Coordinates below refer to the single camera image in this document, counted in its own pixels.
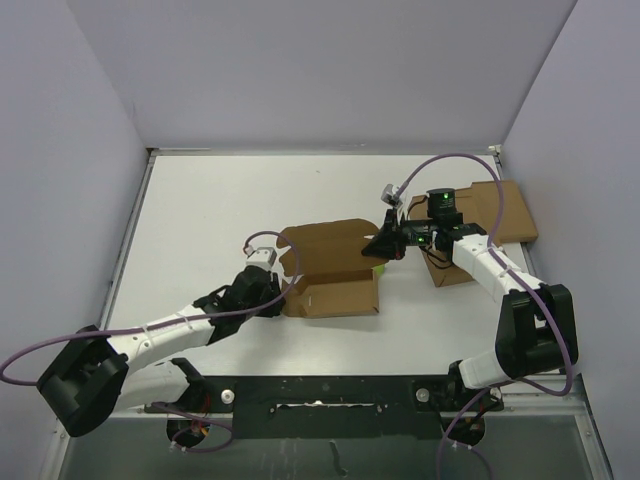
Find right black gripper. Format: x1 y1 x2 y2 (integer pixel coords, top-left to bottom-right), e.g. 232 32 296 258
362 207 438 262

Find brown cardboard box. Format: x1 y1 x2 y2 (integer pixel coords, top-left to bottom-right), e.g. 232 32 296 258
277 219 386 319

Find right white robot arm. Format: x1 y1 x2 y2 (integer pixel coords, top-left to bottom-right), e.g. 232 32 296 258
362 185 579 409

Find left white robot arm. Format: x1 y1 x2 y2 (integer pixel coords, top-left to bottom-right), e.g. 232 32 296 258
36 265 285 437

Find flat cardboard stack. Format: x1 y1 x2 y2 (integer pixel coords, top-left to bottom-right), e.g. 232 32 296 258
408 180 540 289

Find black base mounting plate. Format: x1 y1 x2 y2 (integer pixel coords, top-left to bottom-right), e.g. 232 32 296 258
149 375 503 440

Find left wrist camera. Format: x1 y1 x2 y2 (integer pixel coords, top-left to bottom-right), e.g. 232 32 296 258
245 246 277 271

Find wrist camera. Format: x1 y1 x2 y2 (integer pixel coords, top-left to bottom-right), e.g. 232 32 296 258
245 246 277 271
381 184 404 209

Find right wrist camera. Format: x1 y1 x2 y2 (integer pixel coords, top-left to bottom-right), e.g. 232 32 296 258
381 184 404 209

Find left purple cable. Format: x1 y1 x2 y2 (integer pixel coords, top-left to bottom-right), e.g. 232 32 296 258
0 230 302 454

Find purple cable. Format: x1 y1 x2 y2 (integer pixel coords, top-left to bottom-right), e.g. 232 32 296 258
0 230 302 454
399 152 575 480

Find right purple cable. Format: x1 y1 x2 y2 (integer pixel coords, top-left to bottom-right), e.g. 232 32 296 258
399 152 575 480

